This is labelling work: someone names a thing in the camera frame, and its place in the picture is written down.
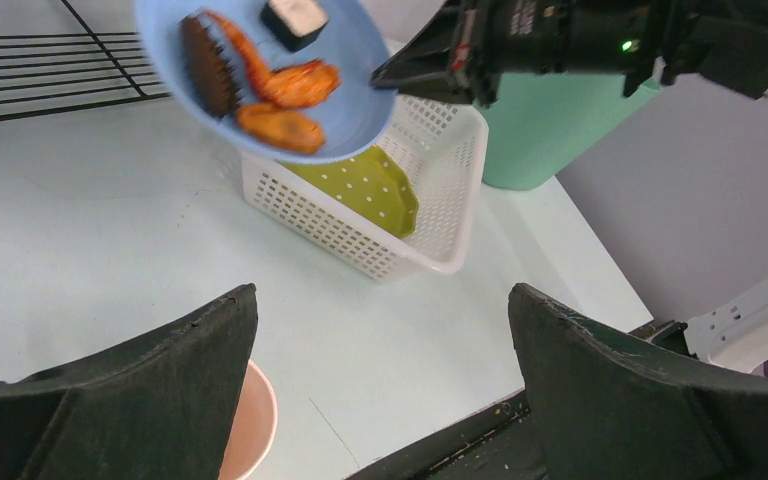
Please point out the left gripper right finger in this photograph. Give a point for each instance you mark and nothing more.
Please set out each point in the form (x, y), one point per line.
(566, 352)

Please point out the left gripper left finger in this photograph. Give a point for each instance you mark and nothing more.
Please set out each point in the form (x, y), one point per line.
(158, 406)

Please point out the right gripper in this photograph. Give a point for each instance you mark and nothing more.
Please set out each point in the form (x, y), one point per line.
(460, 54)

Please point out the blue plate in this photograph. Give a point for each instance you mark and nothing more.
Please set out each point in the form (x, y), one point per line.
(353, 117)

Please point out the pink mug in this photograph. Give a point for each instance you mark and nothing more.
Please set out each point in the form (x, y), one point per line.
(254, 426)

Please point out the green dotted plate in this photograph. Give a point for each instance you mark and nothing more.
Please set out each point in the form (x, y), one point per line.
(372, 185)

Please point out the white plastic basket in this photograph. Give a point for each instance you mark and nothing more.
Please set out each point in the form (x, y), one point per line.
(441, 148)

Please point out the green trash bin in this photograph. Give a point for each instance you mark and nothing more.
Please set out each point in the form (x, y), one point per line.
(540, 124)

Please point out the orange food on blue plate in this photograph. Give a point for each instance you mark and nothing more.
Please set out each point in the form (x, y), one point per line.
(298, 86)

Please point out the white black food cube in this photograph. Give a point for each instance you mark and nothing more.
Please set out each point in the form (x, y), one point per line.
(294, 23)

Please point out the small orange food piece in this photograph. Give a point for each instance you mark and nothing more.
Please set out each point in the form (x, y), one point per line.
(281, 128)

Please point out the dark food piece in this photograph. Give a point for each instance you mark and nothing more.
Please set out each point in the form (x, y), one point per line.
(209, 73)

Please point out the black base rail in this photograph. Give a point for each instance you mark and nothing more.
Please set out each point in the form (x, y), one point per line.
(477, 444)

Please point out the black wire rack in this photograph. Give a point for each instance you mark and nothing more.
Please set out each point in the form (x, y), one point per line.
(67, 56)

